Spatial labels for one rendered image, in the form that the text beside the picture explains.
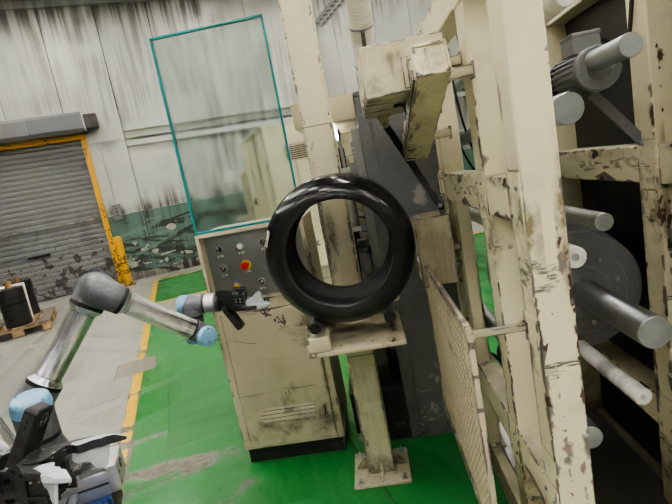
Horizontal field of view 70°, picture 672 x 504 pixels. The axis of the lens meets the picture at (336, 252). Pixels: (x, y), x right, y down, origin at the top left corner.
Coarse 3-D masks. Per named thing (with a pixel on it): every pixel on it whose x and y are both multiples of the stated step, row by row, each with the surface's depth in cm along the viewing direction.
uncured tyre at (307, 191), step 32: (320, 192) 166; (352, 192) 166; (384, 192) 169; (288, 224) 169; (288, 256) 198; (288, 288) 173; (320, 288) 200; (352, 288) 199; (384, 288) 171; (352, 320) 177
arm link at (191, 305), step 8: (184, 296) 186; (192, 296) 186; (200, 296) 185; (176, 304) 185; (184, 304) 184; (192, 304) 184; (200, 304) 184; (184, 312) 185; (192, 312) 184; (200, 312) 186
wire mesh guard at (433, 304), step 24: (432, 288) 190; (432, 312) 208; (456, 312) 136; (456, 336) 147; (456, 384) 169; (456, 408) 180; (480, 408) 126; (456, 432) 194; (480, 432) 128; (480, 456) 140; (480, 480) 148
